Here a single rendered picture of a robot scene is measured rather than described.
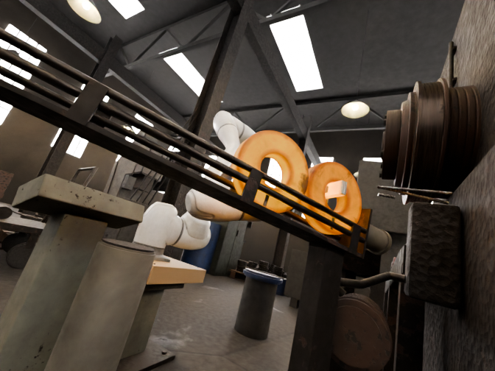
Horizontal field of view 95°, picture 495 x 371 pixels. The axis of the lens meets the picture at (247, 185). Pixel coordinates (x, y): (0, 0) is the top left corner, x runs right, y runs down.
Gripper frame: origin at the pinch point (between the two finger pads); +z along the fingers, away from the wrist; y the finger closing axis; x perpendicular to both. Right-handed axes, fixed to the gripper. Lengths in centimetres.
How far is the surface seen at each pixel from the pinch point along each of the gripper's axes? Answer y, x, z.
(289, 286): -178, -37, -235
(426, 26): -483, 700, -210
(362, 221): -7.7, -5.0, 2.2
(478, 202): -25.6, 3.7, 15.1
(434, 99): -33, 42, 5
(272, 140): 17.6, 3.3, 2.0
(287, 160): 13.5, 1.0, 1.8
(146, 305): 18, -47, -85
